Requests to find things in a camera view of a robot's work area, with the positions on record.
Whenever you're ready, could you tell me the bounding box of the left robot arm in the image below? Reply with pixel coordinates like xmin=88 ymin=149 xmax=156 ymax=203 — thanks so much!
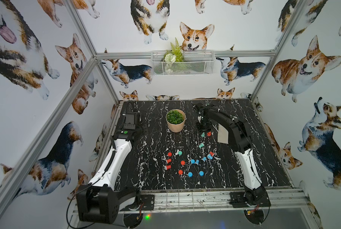
xmin=74 ymin=111 xmax=148 ymax=224

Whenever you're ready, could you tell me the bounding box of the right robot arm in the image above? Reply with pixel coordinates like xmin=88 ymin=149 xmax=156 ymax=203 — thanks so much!
xmin=193 ymin=103 xmax=266 ymax=207

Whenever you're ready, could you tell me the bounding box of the beige plant pot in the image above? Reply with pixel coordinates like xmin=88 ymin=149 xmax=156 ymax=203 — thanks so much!
xmin=166 ymin=109 xmax=186 ymax=133

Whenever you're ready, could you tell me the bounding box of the green fern with flower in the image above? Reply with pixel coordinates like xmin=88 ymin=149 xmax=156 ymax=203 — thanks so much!
xmin=162 ymin=39 xmax=184 ymax=74

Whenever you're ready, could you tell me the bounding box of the white wire wall basket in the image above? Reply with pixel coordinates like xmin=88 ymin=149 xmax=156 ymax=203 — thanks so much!
xmin=151 ymin=51 xmax=216 ymax=76

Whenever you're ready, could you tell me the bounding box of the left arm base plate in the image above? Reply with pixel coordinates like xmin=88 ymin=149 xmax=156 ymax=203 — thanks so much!
xmin=137 ymin=194 xmax=155 ymax=211

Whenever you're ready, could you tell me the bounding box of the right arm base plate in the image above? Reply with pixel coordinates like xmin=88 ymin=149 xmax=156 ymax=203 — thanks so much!
xmin=229 ymin=192 xmax=271 ymax=208

